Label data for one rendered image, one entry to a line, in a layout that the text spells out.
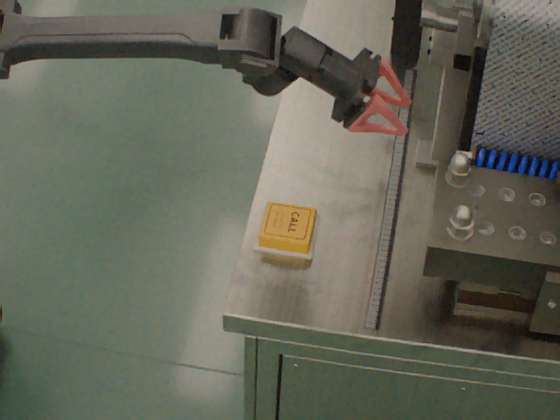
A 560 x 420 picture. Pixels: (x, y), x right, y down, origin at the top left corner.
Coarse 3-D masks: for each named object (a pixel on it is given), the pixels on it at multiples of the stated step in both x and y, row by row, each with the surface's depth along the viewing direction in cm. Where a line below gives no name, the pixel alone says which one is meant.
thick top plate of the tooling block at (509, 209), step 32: (448, 192) 160; (480, 192) 160; (512, 192) 160; (544, 192) 160; (480, 224) 156; (512, 224) 156; (544, 224) 156; (448, 256) 154; (480, 256) 153; (512, 256) 152; (544, 256) 152; (512, 288) 156
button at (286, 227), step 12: (276, 204) 172; (288, 204) 172; (264, 216) 170; (276, 216) 170; (288, 216) 170; (300, 216) 170; (312, 216) 170; (264, 228) 168; (276, 228) 169; (288, 228) 169; (300, 228) 169; (312, 228) 170; (264, 240) 168; (276, 240) 167; (288, 240) 167; (300, 240) 167; (300, 252) 168
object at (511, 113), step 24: (504, 72) 155; (528, 72) 154; (552, 72) 153; (480, 96) 159; (504, 96) 158; (528, 96) 157; (552, 96) 156; (480, 120) 162; (504, 120) 161; (528, 120) 160; (552, 120) 159; (480, 144) 165; (504, 144) 164; (528, 144) 163; (552, 144) 162
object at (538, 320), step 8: (552, 272) 152; (544, 280) 152; (552, 280) 151; (544, 288) 152; (552, 288) 152; (544, 296) 153; (552, 296) 153; (536, 304) 156; (544, 304) 154; (552, 304) 153; (536, 312) 156; (544, 312) 156; (552, 312) 155; (536, 320) 157; (544, 320) 157; (552, 320) 157; (536, 328) 158; (544, 328) 158; (552, 328) 158
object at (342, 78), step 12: (324, 60) 158; (336, 60) 159; (348, 60) 160; (360, 60) 162; (324, 72) 158; (336, 72) 158; (348, 72) 159; (360, 72) 159; (324, 84) 159; (336, 84) 159; (348, 84) 159; (360, 84) 158; (336, 96) 161; (348, 96) 159; (360, 96) 157; (336, 108) 161; (336, 120) 161
